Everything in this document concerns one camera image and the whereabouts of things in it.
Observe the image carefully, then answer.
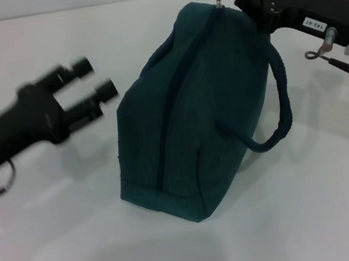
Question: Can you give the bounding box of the dark teal insulated lunch bag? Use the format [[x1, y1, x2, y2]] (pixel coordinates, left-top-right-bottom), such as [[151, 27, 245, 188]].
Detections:
[[85, 0, 310, 236]]

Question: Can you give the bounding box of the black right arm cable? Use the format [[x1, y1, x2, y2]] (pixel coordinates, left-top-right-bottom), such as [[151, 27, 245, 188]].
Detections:
[[304, 43, 349, 81]]

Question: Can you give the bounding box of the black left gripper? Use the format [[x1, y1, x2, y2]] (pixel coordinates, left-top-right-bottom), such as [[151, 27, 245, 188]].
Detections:
[[0, 52, 130, 176]]

